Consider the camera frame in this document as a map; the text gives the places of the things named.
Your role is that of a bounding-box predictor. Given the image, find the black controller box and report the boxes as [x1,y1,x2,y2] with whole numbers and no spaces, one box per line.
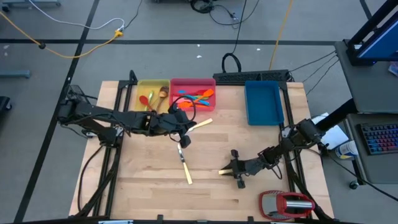
[65,84,91,103]

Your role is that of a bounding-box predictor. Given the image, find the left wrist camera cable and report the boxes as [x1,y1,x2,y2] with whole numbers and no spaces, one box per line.
[172,95,197,125]

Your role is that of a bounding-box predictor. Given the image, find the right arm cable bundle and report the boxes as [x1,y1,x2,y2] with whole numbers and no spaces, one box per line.
[282,148,334,222]

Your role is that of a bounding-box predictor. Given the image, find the monitor with blue screen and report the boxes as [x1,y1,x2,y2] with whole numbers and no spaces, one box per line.
[356,17,398,63]

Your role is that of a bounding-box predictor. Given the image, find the yellow cable with plug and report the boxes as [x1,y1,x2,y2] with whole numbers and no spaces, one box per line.
[0,11,124,59]

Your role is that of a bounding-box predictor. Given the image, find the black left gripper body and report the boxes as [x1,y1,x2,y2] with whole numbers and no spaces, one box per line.
[148,104,191,149]

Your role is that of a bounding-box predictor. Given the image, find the grey computer cart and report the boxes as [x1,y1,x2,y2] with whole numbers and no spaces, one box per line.
[334,40,398,190]

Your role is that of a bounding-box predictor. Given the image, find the long black perforated box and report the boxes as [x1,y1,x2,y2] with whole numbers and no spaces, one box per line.
[213,69,292,83]

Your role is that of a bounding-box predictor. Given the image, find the dark wooden spoon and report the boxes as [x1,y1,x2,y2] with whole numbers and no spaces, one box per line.
[154,86,170,113]

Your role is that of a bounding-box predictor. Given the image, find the black monitor stand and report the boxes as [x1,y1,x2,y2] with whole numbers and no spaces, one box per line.
[346,0,398,67]

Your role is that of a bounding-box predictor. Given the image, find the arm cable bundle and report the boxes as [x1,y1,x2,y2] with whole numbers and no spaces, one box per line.
[282,148,334,222]
[76,145,121,218]

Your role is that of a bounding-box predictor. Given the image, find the black floor object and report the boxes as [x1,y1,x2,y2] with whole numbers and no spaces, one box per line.
[0,96,12,118]

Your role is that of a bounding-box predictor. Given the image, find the blue-grey floor bar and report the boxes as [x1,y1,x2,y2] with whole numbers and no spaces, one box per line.
[1,0,62,9]

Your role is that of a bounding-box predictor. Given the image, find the pink plastic bin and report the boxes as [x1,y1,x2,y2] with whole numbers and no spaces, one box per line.
[169,78,217,112]

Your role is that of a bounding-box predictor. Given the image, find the white and blue bottle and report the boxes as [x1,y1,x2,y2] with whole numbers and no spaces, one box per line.
[335,140,359,160]

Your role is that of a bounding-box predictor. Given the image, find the yellow plastic bin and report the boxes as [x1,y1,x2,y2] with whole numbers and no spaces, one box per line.
[135,79,171,113]

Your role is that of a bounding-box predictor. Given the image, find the looped black cable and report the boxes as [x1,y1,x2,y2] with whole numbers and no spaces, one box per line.
[221,0,248,74]

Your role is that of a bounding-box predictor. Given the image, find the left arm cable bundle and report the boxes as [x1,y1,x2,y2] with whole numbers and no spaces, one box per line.
[76,145,121,218]

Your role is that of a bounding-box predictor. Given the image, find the red silicone spoon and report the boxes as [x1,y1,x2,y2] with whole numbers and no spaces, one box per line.
[139,95,155,112]

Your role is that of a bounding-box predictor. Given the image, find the orange round-head spatula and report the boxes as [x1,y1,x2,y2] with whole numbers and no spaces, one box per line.
[186,88,215,105]

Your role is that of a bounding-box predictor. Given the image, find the white cable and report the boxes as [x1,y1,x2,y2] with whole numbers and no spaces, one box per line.
[28,0,126,31]

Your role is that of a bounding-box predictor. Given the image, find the plain yellow cable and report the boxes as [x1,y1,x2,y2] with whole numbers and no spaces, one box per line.
[269,0,295,70]

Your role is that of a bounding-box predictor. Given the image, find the tangled black cables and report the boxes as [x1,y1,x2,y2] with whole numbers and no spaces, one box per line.
[189,0,261,27]

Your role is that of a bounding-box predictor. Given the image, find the thin black cable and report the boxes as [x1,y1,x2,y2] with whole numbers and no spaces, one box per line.
[303,55,339,83]
[306,58,340,96]
[124,0,144,30]
[289,49,338,73]

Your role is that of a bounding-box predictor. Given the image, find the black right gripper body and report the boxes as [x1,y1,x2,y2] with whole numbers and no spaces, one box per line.
[230,150,265,189]

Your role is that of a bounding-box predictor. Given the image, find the backlit keyboard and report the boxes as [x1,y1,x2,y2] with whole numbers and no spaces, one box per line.
[360,123,398,156]

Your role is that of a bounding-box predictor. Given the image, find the blue plastic bin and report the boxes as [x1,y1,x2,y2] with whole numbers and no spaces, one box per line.
[244,80,285,126]

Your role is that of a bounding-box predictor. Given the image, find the grey floor bar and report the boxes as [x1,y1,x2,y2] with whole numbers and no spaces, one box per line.
[0,69,31,78]

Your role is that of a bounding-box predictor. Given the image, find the white paper sheet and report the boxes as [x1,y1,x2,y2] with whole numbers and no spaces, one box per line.
[311,112,349,151]

